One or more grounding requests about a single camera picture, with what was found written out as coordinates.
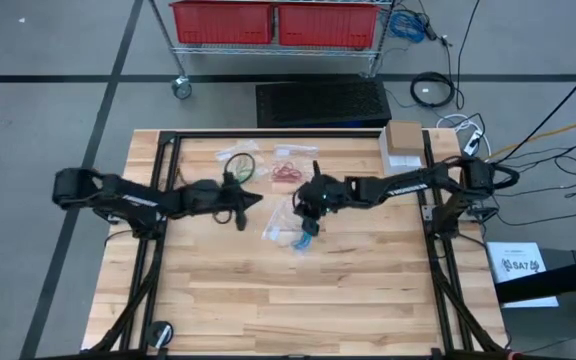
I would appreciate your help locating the blue rubber band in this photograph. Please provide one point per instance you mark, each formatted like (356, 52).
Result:
(302, 247)
(295, 248)
(304, 240)
(298, 245)

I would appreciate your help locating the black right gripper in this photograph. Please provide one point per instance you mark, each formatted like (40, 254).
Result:
(325, 195)

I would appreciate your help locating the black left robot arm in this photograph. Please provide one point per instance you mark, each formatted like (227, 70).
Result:
(133, 200)

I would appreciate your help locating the brown cardboard box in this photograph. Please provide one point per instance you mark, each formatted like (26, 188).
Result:
(404, 136)

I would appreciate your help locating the clear plastic zip bag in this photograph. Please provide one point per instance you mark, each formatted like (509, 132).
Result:
(293, 150)
(228, 152)
(280, 225)

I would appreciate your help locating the black aluminium table frame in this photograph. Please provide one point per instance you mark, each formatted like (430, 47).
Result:
(268, 134)

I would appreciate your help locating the shelf cart caster wheel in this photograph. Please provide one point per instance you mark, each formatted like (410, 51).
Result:
(182, 87)

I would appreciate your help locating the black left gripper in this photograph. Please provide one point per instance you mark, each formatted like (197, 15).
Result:
(228, 197)

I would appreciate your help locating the grey side table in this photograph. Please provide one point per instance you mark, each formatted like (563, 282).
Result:
(543, 330)

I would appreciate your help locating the white box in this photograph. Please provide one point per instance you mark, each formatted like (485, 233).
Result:
(383, 150)

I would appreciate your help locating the red plastic bin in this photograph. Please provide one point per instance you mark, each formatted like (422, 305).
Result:
(223, 22)
(327, 25)

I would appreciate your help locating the white power strip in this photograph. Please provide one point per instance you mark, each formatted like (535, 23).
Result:
(473, 142)

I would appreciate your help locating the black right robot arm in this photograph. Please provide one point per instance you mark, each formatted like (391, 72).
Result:
(408, 189)

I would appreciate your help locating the black beam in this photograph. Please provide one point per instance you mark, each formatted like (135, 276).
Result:
(553, 282)

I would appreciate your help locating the white printed booklet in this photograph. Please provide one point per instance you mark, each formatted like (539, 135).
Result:
(518, 265)

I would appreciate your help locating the black perforated floor mat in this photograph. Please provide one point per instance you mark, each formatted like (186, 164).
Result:
(323, 102)

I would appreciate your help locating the red rubber band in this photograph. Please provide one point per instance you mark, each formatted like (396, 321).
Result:
(280, 172)
(290, 167)
(285, 178)
(295, 176)

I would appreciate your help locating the round black disc base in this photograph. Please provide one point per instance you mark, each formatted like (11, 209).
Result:
(159, 334)

